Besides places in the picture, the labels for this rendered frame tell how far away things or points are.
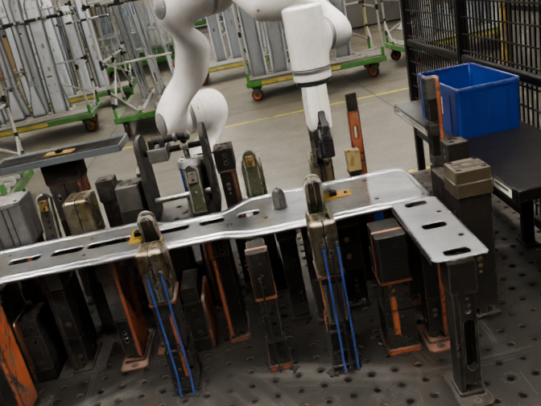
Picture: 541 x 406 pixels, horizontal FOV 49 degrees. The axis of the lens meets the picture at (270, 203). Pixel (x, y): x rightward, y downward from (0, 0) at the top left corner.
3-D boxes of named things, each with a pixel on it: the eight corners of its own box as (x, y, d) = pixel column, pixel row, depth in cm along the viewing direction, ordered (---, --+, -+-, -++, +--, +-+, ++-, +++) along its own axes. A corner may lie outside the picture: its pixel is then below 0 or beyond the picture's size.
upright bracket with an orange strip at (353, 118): (371, 272, 163) (344, 94, 146) (369, 270, 164) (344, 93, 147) (381, 270, 163) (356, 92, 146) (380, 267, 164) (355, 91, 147)
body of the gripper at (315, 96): (293, 76, 134) (301, 124, 138) (298, 84, 124) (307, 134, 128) (325, 70, 134) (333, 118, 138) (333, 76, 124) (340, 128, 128)
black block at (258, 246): (266, 380, 128) (237, 261, 118) (263, 352, 138) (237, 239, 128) (302, 373, 128) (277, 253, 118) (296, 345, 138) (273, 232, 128)
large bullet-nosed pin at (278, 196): (275, 217, 138) (270, 190, 136) (274, 212, 141) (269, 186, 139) (288, 213, 138) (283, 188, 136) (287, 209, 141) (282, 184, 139)
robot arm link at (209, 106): (179, 170, 194) (159, 99, 185) (225, 151, 203) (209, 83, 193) (197, 176, 184) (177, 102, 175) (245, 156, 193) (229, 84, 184)
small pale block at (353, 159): (365, 280, 159) (345, 152, 147) (362, 275, 163) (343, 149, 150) (377, 278, 159) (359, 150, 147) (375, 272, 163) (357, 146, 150)
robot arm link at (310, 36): (315, 61, 134) (284, 72, 129) (305, 1, 130) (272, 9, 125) (340, 61, 128) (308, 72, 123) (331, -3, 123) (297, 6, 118)
